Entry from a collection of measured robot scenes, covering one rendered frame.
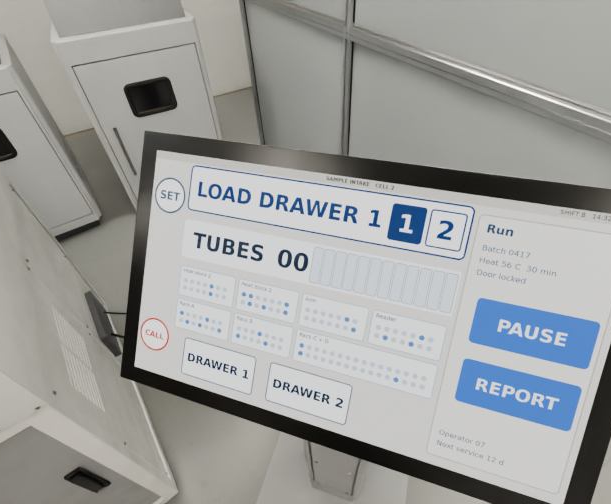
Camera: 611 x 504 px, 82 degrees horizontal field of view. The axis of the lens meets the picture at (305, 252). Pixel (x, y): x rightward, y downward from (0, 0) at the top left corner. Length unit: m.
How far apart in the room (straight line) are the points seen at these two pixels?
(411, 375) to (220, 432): 1.18
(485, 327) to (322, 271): 0.16
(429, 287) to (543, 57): 0.74
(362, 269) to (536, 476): 0.25
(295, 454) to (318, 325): 1.04
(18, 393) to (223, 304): 0.41
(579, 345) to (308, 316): 0.25
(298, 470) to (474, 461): 1.00
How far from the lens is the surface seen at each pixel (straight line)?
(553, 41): 1.00
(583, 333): 0.40
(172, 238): 0.44
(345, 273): 0.36
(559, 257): 0.38
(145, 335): 0.49
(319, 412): 0.42
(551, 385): 0.41
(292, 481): 1.37
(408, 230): 0.35
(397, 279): 0.36
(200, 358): 0.45
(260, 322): 0.40
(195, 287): 0.43
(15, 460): 0.91
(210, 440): 1.50
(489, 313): 0.37
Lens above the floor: 1.38
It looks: 46 degrees down
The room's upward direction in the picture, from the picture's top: 4 degrees counter-clockwise
